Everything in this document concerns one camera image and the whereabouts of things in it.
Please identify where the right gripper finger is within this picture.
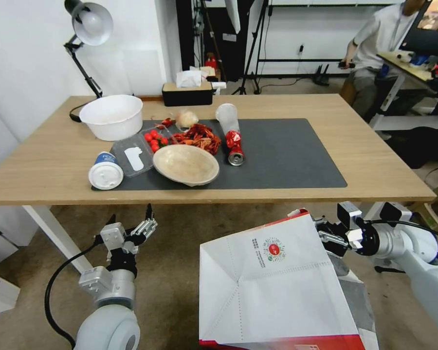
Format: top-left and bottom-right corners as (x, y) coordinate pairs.
(319, 233), (351, 259)
(312, 215), (348, 238)

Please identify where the white paper food delivery bag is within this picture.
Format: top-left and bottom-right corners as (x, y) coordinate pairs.
(198, 209), (380, 350)

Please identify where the black bag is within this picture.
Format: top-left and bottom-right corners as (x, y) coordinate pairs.
(386, 136), (438, 170)

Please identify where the blue paper cup white lid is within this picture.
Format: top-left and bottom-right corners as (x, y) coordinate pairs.
(87, 151), (125, 192)

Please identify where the wooden table with white legs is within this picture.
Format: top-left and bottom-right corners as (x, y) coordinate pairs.
(0, 93), (438, 275)

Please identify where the clear plastic container lid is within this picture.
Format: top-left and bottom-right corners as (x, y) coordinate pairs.
(110, 134), (155, 179)

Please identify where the light wooden chair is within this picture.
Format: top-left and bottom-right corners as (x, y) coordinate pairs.
(410, 165), (438, 238)

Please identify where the beige paper bowl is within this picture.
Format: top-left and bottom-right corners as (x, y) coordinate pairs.
(152, 144), (221, 188)

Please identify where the dark grey desk mat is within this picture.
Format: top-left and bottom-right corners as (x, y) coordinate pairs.
(91, 118), (348, 192)

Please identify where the clear box of cherry tomatoes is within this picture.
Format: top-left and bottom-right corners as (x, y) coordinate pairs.
(142, 128), (171, 154)

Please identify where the white plastic basin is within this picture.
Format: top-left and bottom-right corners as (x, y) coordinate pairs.
(78, 94), (144, 142)

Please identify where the red crayfish shell pile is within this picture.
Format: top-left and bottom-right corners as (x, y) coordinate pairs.
(170, 122), (223, 156)

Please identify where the pale bun in plastic wrap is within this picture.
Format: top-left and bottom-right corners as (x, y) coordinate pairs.
(176, 109), (200, 129)

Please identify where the crushed red drink can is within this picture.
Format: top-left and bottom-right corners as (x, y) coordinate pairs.
(224, 130), (246, 167)

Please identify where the black tissue box wooden lid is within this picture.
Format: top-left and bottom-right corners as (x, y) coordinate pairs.
(161, 82), (215, 107)

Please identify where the clear plastic cup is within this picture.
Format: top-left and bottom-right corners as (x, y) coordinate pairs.
(215, 103), (241, 136)

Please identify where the black router with antennas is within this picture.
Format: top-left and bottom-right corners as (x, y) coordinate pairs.
(312, 63), (331, 87)

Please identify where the white tissue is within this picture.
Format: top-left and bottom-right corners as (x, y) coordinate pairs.
(175, 70), (203, 89)

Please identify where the light wood side desk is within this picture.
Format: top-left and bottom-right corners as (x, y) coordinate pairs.
(366, 51), (438, 132)

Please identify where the red fire extinguisher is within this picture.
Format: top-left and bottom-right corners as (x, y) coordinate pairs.
(204, 52), (220, 79)

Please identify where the black tripod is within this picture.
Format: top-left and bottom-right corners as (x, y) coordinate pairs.
(230, 0), (273, 97)

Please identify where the black desk lamp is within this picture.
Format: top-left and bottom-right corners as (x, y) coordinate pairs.
(62, 0), (115, 123)

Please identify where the person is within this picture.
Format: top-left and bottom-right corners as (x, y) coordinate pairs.
(344, 0), (430, 123)

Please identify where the black monitor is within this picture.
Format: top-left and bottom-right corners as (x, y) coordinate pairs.
(402, 0), (438, 56)

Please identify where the white photo light diffuser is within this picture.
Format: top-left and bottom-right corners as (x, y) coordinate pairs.
(224, 0), (242, 35)

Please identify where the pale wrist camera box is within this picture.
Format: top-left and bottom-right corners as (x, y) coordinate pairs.
(337, 202), (363, 228)
(101, 223), (129, 251)

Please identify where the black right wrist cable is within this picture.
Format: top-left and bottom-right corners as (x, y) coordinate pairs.
(356, 216), (438, 241)

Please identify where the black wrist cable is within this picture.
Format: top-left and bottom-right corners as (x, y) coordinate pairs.
(45, 240), (109, 349)
(356, 216), (438, 241)

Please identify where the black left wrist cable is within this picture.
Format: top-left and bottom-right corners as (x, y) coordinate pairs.
(45, 240), (109, 349)

